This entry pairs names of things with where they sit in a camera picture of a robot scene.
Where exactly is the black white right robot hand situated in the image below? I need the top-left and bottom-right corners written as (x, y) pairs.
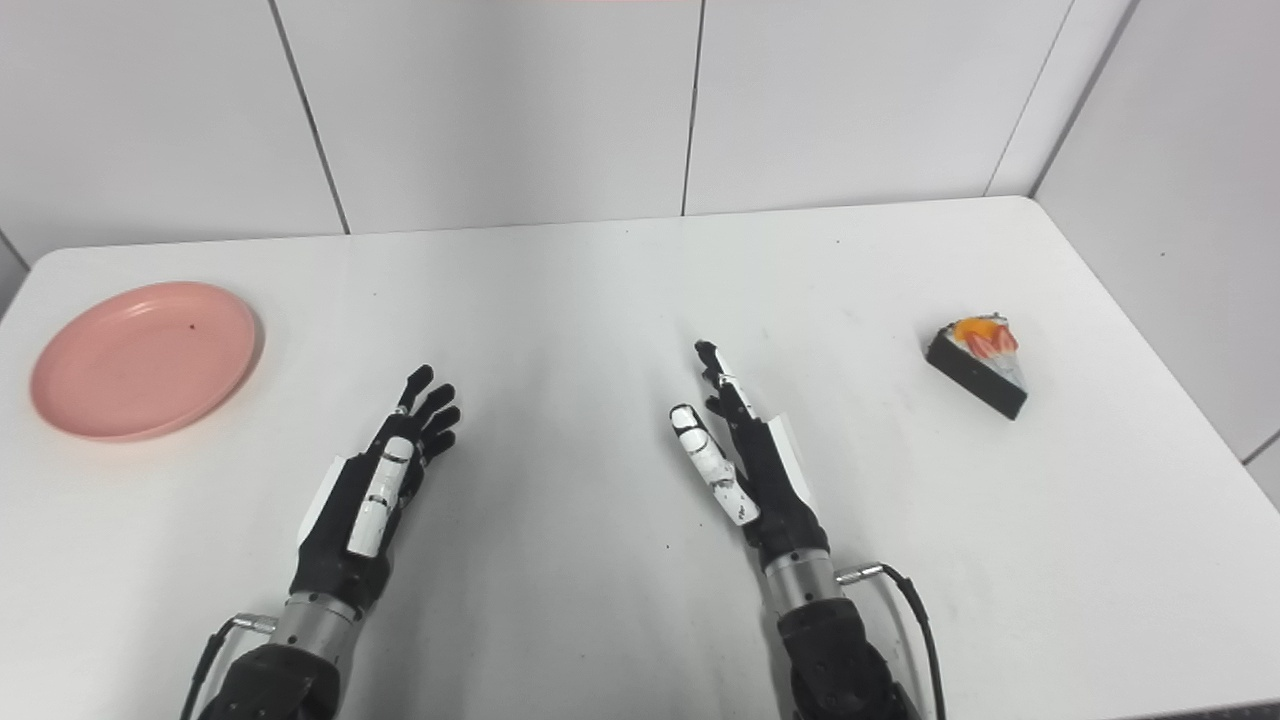
top-left (669, 340), bottom-right (833, 573)

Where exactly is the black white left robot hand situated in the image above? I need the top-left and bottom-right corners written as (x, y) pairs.
top-left (290, 364), bottom-right (463, 613)

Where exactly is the chocolate cake slice with fruit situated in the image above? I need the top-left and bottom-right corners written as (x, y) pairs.
top-left (925, 313), bottom-right (1030, 421)

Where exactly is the pink round plate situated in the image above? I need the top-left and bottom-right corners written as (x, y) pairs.
top-left (29, 281), bottom-right (263, 443)

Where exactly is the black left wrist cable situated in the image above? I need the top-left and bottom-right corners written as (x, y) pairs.
top-left (180, 615), bottom-right (277, 720)

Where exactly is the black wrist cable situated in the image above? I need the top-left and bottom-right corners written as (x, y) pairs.
top-left (180, 615), bottom-right (277, 720)
top-left (835, 563), bottom-right (948, 720)

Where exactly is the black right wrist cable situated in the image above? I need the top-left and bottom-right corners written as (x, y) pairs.
top-left (835, 563), bottom-right (948, 720)

